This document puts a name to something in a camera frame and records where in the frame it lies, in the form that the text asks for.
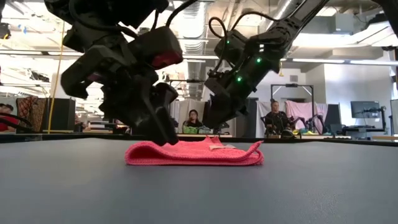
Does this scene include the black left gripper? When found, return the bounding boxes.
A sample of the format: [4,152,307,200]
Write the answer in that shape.
[60,43,180,147]

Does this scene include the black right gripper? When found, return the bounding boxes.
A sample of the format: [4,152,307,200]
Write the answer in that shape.
[201,55,269,130]

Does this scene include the pink terry towel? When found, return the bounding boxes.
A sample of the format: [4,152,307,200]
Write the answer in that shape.
[124,136,265,167]

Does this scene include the white hanging sheet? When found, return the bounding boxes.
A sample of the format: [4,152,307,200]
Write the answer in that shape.
[255,101,280,138]
[169,99,206,134]

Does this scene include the dark door panel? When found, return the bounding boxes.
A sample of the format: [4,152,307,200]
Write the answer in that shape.
[236,97,259,138]

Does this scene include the person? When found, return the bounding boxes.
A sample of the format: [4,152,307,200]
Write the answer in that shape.
[182,109,205,135]
[0,103,20,133]
[263,99,295,138]

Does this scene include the pink hanging cloth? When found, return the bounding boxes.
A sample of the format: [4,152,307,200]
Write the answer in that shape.
[285,100,329,131]

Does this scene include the black cabinet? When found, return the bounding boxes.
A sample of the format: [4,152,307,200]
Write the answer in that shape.
[46,98,76,132]

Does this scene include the ceiling light strip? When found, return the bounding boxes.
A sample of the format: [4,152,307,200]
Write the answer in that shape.
[292,57,398,66]

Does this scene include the black board panel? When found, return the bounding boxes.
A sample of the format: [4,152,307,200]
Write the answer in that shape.
[323,104,342,134]

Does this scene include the patterned hanging cloth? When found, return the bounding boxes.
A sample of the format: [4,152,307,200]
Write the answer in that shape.
[16,95,47,133]

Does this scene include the black computer monitor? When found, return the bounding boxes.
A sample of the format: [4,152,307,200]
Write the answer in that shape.
[390,98,398,135]
[350,100,381,119]

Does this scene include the grey ceiling air unit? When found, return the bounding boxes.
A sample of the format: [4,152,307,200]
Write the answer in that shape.
[298,12,355,35]

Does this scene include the silver ventilation duct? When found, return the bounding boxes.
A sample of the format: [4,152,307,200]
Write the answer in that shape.
[177,0,218,100]

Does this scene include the black frame stand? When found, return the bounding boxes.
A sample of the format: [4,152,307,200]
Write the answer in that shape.
[270,83,315,131]

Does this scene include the black table frame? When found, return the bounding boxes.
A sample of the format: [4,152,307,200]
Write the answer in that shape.
[0,133,398,147]

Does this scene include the yellow cable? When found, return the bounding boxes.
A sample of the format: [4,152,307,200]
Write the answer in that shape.
[47,21,67,134]

